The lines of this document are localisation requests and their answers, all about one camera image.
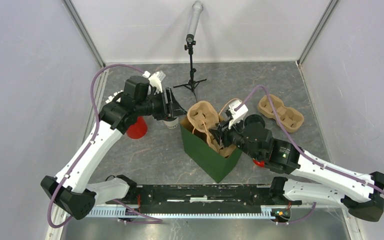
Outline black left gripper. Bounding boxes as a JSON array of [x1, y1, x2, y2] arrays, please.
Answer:
[[135, 86, 188, 121]]

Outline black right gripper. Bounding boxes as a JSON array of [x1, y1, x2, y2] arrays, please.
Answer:
[[208, 115, 261, 162]]

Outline single brown pulp cup carrier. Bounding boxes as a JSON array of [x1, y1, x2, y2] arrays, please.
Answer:
[[186, 100, 236, 158]]

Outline green brown paper bag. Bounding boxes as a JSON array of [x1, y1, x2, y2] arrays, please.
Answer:
[[179, 111, 242, 183]]

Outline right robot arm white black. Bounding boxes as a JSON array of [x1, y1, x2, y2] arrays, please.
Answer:
[[208, 114, 384, 222]]

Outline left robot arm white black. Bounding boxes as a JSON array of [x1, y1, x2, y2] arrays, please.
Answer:
[[40, 76, 187, 220]]

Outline red cup holder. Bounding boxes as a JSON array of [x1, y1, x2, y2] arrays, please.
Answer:
[[126, 116, 148, 140]]

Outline red horseshoe shaped object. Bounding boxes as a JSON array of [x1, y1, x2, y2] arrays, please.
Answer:
[[252, 159, 265, 168]]

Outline brown pulp cup carriers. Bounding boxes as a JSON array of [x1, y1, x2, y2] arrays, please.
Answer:
[[257, 94, 305, 133]]

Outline black tripod with grey tube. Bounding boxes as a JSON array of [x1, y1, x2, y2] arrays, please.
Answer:
[[173, 0, 207, 102]]

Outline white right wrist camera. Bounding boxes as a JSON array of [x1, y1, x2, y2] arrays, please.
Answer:
[[226, 100, 248, 130]]

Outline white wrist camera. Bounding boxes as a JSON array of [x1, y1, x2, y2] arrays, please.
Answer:
[[226, 100, 248, 130], [142, 70, 166, 94]]

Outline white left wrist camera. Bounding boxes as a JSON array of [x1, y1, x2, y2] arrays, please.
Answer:
[[142, 70, 166, 94]]

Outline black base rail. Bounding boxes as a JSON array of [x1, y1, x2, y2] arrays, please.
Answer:
[[112, 183, 303, 215]]

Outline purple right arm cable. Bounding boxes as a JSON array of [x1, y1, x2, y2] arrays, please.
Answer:
[[236, 84, 384, 225]]

